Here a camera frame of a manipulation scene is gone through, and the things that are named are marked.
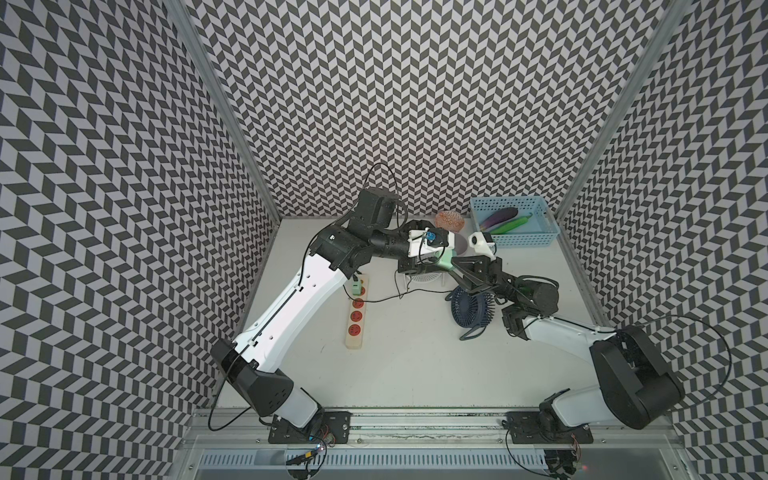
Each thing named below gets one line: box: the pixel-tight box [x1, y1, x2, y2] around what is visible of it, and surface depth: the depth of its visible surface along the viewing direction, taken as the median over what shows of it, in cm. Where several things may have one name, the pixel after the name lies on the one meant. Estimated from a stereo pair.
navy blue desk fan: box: [445, 286, 495, 341], surface depth 86 cm
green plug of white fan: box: [438, 248, 457, 269], surface depth 62 cm
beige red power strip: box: [345, 274, 369, 350], surface depth 90 cm
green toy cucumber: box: [489, 212, 533, 235], surface depth 114 cm
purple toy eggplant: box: [480, 207, 518, 231], surface depth 115 cm
